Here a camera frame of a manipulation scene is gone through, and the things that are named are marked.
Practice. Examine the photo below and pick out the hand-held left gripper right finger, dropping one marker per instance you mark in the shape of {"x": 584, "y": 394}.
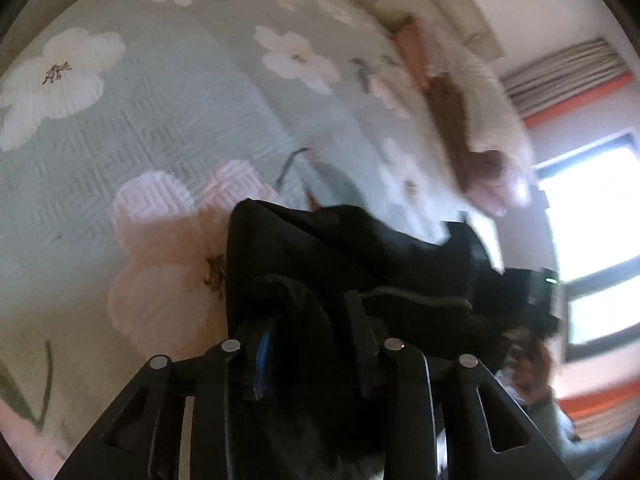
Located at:
{"x": 367, "y": 355}

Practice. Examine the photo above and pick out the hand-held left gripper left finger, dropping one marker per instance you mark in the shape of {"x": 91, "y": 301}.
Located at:
{"x": 262, "y": 360}

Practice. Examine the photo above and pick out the black hooded jacket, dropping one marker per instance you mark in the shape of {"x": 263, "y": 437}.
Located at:
{"x": 350, "y": 250}

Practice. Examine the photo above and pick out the person's right forearm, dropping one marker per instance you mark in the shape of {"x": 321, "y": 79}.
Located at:
{"x": 552, "y": 427}

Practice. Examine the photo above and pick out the person's right hand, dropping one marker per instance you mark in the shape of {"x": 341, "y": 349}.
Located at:
{"x": 531, "y": 367}

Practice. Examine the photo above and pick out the window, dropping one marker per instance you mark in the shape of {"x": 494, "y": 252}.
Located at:
{"x": 595, "y": 220}

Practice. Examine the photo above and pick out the orange curtain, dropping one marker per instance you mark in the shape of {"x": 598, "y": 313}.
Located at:
{"x": 575, "y": 102}

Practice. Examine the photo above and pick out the cream floral pillow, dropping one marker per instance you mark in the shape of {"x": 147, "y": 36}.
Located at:
{"x": 485, "y": 100}

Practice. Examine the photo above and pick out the beige striped curtain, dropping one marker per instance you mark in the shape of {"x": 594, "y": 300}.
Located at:
{"x": 565, "y": 72}

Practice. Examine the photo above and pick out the floral green bedspread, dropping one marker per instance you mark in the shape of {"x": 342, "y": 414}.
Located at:
{"x": 175, "y": 125}

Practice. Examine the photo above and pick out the pink pillow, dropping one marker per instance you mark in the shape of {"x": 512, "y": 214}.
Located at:
{"x": 412, "y": 45}

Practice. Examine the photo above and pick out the beige padded headboard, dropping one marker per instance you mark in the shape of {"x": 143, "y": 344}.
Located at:
{"x": 450, "y": 15}

